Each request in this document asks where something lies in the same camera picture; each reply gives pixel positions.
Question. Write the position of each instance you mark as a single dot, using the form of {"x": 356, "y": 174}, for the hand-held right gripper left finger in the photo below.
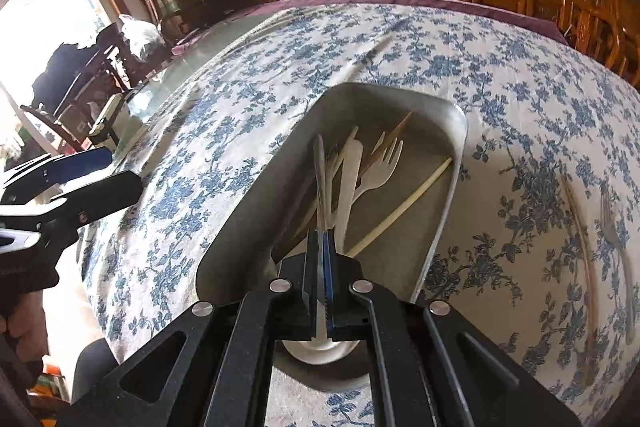
{"x": 300, "y": 307}

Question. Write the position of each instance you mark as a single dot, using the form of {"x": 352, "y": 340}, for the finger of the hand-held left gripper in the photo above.
{"x": 82, "y": 164}
{"x": 107, "y": 194}

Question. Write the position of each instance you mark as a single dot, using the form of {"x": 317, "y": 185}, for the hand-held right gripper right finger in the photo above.
{"x": 330, "y": 287}

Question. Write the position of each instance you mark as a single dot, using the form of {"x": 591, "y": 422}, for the metal tray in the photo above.
{"x": 395, "y": 237}

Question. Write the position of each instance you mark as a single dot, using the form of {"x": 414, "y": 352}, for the white plastic spoon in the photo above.
{"x": 320, "y": 187}

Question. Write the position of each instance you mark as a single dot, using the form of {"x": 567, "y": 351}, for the white plastic knife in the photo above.
{"x": 347, "y": 187}

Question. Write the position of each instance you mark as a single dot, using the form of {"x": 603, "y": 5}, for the white plastic fork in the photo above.
{"x": 380, "y": 172}

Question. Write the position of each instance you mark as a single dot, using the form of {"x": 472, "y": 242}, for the brown wooden chopstick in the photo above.
{"x": 390, "y": 139}

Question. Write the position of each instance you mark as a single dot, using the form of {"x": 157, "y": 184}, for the person's left hand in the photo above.
{"x": 25, "y": 322}

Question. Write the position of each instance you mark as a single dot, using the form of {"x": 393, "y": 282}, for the dark wooden side chair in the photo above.
{"x": 75, "y": 82}

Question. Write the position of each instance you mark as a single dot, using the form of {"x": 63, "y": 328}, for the clear plastic bag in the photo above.
{"x": 140, "y": 34}

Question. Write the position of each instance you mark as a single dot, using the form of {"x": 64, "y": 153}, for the blue floral tablecloth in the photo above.
{"x": 250, "y": 107}

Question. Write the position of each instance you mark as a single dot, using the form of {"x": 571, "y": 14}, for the thin wooden chopstick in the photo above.
{"x": 582, "y": 247}

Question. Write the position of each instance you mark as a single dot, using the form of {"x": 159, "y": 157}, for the clear plastic fork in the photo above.
{"x": 614, "y": 232}

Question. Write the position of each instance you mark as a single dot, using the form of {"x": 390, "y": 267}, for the carved wooden armchair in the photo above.
{"x": 605, "y": 7}

